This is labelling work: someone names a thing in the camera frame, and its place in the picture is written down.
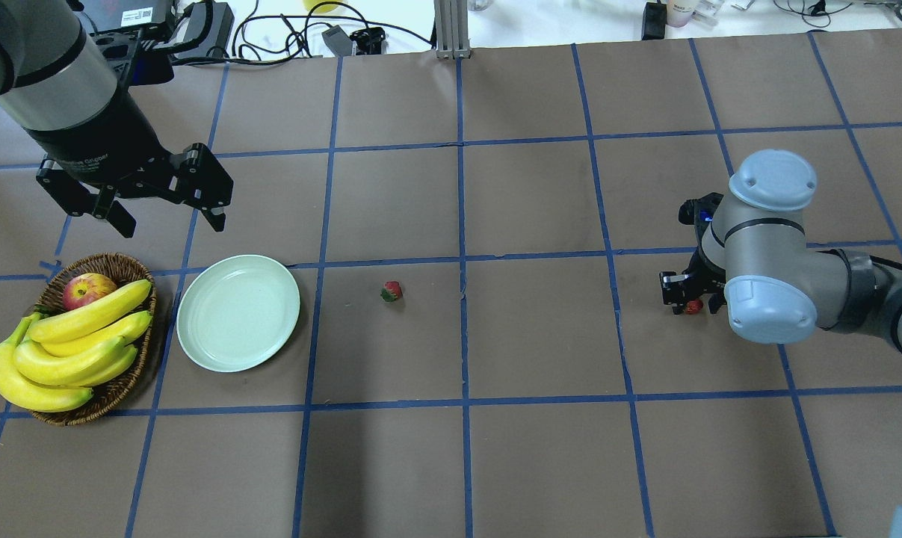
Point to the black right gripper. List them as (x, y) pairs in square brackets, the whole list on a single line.
[(703, 273)]

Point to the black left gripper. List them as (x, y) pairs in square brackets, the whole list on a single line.
[(101, 140)]

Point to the red strawberry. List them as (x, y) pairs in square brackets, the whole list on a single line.
[(391, 291), (693, 307)]

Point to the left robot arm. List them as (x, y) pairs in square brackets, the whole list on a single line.
[(69, 91)]

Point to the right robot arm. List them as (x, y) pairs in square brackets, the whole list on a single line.
[(752, 259)]

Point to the light green plate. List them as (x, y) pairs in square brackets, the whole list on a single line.
[(238, 313)]

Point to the wicker fruit basket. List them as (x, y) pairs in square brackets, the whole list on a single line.
[(122, 269)]

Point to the red yellow apple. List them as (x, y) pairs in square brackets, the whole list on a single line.
[(86, 288)]

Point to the black power brick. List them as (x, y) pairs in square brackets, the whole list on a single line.
[(215, 43)]

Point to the yellow banana bunch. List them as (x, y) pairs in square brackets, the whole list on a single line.
[(64, 362)]

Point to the paper cup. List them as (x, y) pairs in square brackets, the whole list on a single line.
[(680, 12)]

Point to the aluminium frame post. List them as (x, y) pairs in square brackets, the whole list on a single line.
[(451, 29)]

